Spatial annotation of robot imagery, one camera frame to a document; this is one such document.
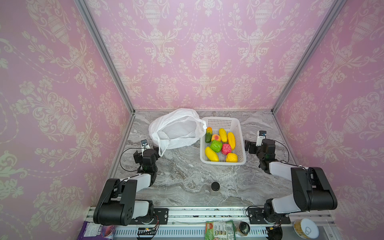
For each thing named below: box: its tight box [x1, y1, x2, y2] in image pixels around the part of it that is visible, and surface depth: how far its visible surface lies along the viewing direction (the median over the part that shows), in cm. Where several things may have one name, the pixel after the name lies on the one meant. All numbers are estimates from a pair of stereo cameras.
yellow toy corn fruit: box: [219, 128, 228, 143], surface depth 102 cm
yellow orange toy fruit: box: [226, 152, 239, 163], surface depth 91 cm
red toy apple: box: [221, 143, 232, 156], surface depth 94 cm
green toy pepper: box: [210, 140, 223, 153], surface depth 94 cm
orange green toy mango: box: [205, 127, 213, 143], surface depth 102 cm
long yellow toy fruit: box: [205, 146, 219, 162], surface depth 93 cm
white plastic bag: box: [148, 108, 207, 157], surface depth 99 cm
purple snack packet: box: [76, 221, 116, 240], surface depth 70 cm
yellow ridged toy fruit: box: [227, 132, 236, 151], surface depth 99 cm
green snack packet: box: [205, 220, 236, 240], surface depth 71 cm
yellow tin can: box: [293, 218, 320, 239], surface depth 68 cm
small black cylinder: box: [211, 181, 220, 192], surface depth 76 cm
